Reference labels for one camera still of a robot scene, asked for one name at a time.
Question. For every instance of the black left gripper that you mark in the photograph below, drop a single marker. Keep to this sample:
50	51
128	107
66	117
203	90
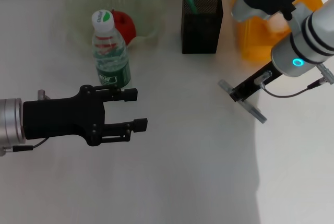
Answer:
62	117

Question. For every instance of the red toy fruit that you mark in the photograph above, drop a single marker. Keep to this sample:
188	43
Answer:
126	26

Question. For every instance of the grey pen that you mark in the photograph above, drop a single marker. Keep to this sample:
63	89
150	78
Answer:
241	104

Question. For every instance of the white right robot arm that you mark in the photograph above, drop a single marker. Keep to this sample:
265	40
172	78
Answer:
305	38

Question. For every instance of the green glass fruit plate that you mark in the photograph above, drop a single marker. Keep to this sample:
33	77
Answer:
146	7

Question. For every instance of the yellow plastic bin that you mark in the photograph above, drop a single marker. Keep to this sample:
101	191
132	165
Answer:
255	38

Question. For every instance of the green label water bottle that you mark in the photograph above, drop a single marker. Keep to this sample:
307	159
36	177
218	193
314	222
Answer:
112	59

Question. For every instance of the black mesh pen holder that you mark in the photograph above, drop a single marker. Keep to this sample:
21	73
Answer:
202	25

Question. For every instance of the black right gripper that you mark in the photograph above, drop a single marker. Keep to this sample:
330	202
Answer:
258	80

